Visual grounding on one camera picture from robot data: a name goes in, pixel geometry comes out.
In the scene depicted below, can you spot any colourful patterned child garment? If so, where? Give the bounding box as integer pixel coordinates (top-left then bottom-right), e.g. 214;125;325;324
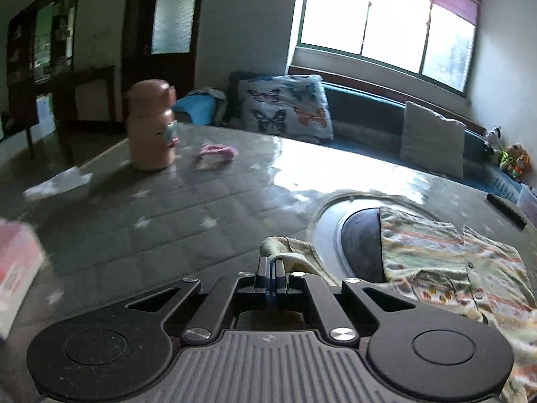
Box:
258;206;537;403

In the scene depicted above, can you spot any round black induction cooker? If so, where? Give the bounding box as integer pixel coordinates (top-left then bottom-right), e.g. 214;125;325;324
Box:
334;208;386;283

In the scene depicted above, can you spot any small pink cloth item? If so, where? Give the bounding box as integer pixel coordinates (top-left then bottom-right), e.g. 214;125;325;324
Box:
198;144;239;163

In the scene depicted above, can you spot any butterfly print pillow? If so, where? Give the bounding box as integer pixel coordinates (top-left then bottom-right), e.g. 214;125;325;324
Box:
237;75;334;142

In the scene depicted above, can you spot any blue cushion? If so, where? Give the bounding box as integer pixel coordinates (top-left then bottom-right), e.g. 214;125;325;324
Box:
171;94;216;126

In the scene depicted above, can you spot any pink bottle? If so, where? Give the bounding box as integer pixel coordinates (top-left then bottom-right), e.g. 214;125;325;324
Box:
127;79;179;172

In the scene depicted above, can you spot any teal bench sofa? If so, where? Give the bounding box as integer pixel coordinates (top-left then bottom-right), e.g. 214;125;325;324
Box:
227;71;525;196

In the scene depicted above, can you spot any grey cushion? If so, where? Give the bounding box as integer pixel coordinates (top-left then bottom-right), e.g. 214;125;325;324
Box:
400;101;466;179

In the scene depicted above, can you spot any white tissue paper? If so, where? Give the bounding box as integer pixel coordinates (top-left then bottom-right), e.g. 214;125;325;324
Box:
23;167;93;201

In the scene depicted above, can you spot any pink white box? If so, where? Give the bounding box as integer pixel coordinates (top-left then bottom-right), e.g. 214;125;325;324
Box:
0;218;46;342

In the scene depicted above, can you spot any black remote control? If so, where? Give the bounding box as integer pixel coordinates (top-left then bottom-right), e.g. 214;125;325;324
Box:
486;193;527;230

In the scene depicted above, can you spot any clear plastic storage box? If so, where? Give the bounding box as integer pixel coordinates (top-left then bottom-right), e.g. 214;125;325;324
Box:
516;184;537;227

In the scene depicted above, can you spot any dark wooden door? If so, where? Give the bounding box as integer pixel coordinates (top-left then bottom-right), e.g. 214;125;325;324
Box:
121;0;202;97

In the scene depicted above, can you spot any dark glass cabinet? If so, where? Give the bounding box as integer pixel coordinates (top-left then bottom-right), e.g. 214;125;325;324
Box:
0;0;84;136

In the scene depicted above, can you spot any window with green frame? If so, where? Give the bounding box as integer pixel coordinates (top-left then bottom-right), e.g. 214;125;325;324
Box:
299;0;480;94

